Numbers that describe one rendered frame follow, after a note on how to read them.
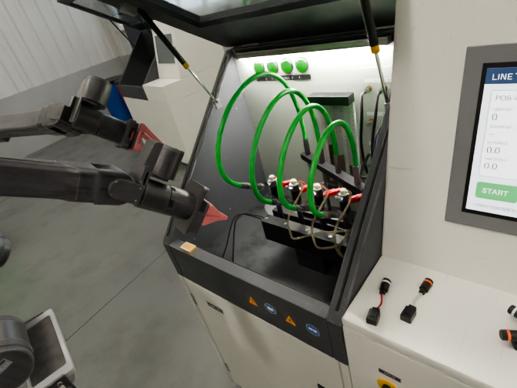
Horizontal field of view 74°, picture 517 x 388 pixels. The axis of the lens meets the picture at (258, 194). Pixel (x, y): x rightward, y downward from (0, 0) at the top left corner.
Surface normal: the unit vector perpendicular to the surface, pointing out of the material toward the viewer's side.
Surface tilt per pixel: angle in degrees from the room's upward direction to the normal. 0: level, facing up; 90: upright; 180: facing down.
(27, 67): 90
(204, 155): 90
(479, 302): 0
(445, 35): 76
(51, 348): 0
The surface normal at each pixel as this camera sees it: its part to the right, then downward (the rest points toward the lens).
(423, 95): -0.65, 0.32
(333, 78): -0.62, 0.53
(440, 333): -0.23, -0.83
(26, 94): 0.80, 0.14
